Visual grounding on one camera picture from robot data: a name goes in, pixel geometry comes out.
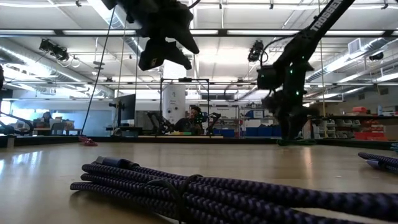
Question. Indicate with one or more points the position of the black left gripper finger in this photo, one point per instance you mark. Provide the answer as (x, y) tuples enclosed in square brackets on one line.
[(158, 57), (186, 40)]

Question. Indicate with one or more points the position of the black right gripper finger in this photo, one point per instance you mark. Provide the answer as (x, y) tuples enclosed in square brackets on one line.
[(283, 127), (298, 127)]

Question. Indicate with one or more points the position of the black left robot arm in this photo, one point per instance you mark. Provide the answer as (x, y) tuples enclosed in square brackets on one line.
[(112, 3)]

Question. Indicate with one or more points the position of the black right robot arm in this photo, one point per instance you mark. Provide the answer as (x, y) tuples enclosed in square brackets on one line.
[(311, 31)]

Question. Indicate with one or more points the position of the black background robot arm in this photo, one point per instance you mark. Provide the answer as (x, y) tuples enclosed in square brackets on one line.
[(158, 123), (213, 121)]

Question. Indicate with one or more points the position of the blue storage bin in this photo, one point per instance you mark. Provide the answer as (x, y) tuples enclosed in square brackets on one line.
[(224, 132), (262, 130)]

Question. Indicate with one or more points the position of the white cylindrical tank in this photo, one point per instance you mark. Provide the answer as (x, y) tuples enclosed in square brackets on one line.
[(173, 102)]

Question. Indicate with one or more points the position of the dark shelving with bins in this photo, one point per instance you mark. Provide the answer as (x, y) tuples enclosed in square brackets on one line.
[(348, 127)]

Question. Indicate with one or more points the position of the black monitor on stand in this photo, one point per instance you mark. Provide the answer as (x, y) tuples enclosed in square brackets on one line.
[(126, 107)]

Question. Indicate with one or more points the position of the red box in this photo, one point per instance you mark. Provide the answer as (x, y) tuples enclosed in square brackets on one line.
[(359, 109)]

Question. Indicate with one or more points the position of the person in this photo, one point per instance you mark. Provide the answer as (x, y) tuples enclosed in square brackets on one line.
[(46, 116), (189, 119)]

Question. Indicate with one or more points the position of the black ceiling dome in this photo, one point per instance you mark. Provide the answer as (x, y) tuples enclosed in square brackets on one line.
[(376, 56)]

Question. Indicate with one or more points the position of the background office desk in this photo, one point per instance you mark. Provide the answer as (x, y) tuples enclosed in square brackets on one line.
[(56, 127)]

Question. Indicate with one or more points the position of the black curved bar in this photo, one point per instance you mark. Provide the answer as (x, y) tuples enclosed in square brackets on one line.
[(18, 121)]

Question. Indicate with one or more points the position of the black background station frame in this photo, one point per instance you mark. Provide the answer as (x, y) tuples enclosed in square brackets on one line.
[(185, 80)]

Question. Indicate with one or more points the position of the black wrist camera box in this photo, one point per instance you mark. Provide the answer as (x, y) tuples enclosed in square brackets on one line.
[(267, 77)]

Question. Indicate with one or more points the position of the black overhead frame bar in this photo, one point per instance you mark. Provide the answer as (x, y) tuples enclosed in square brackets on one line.
[(224, 32)]

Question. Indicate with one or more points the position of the black overhead camera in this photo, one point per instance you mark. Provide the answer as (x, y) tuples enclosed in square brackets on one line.
[(54, 49), (255, 51)]

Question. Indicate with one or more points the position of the black table frame rail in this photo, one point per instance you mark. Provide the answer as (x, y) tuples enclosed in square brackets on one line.
[(186, 140)]

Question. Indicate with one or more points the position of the silver ventilation duct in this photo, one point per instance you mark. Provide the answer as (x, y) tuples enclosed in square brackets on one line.
[(46, 67)]

